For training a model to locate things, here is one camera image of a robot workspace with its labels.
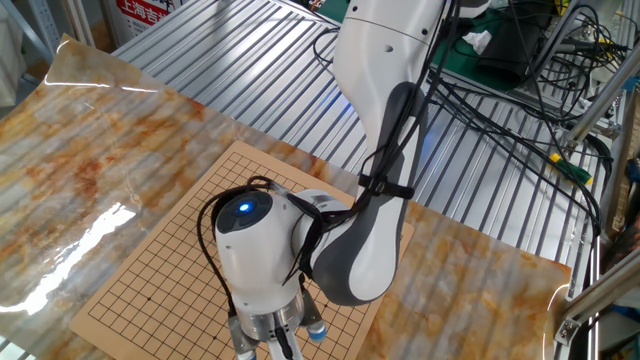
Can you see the grey perforated metal upright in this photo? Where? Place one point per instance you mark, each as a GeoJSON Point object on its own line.
{"type": "Point", "coordinates": [42, 25]}

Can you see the black bag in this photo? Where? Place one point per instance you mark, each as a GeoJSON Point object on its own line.
{"type": "Point", "coordinates": [510, 50]}

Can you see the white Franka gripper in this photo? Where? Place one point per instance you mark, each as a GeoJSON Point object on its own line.
{"type": "Point", "coordinates": [298, 351]}

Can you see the crumpled white tissue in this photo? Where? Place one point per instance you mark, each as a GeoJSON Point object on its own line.
{"type": "Point", "coordinates": [477, 41]}

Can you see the tan Go board mat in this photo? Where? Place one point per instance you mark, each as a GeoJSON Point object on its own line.
{"type": "Point", "coordinates": [165, 290]}

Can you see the marble patterned glossy sheet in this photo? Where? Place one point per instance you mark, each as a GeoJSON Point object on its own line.
{"type": "Point", "coordinates": [75, 150]}

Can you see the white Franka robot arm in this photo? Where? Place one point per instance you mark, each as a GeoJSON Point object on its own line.
{"type": "Point", "coordinates": [260, 260]}

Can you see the green table mat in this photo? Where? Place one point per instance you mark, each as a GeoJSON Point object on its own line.
{"type": "Point", "coordinates": [462, 70]}

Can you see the aluminium frame post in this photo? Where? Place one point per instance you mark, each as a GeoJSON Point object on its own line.
{"type": "Point", "coordinates": [600, 100]}
{"type": "Point", "coordinates": [77, 22]}
{"type": "Point", "coordinates": [600, 295]}

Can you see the silver blue wrist camera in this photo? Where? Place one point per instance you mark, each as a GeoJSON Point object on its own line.
{"type": "Point", "coordinates": [312, 320]}
{"type": "Point", "coordinates": [242, 340]}

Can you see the box with red sign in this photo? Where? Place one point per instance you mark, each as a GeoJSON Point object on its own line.
{"type": "Point", "coordinates": [145, 15]}

